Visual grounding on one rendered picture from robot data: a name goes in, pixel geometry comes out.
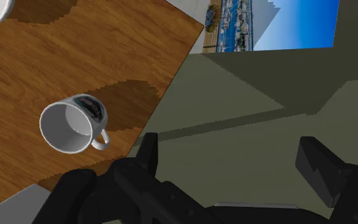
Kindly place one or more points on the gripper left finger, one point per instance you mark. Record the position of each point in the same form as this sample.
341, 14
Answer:
129, 186

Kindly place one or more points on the white mug with dark print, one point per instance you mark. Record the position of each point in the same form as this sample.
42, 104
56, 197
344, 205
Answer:
73, 124

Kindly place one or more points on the window with city view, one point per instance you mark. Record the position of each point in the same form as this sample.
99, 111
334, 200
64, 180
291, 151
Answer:
278, 24

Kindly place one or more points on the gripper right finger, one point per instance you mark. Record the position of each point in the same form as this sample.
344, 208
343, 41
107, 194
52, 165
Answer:
336, 183

